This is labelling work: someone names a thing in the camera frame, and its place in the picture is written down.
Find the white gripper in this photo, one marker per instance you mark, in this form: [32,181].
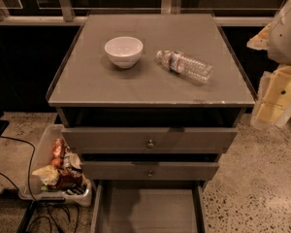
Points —
[286,38]

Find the clear plastic water bottle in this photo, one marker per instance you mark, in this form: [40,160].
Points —
[185,65]

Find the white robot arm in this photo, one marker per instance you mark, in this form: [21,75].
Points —
[273,106]

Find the grey drawer cabinet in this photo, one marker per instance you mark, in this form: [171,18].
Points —
[90,91]

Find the brass top drawer knob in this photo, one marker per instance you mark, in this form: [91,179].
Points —
[150,144]

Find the top grey drawer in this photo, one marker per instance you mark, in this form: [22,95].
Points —
[134,139]

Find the grey drawer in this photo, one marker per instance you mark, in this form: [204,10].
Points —
[163,171]
[149,207]
[134,139]

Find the bottom grey drawer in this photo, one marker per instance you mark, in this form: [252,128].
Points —
[149,207]

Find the middle grey drawer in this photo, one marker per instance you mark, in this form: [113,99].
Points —
[163,171]

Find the metal window railing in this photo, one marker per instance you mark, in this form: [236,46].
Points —
[225,12]

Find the white ceramic bowl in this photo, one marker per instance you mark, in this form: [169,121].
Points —
[124,52]

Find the red snack bag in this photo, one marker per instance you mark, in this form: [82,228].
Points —
[58,148]

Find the brown snack bag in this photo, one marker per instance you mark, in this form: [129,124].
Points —
[69,179]

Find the clear plastic storage bin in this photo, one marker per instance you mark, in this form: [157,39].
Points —
[41,158]

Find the yellow snack bag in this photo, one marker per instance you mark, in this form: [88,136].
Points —
[48,175]

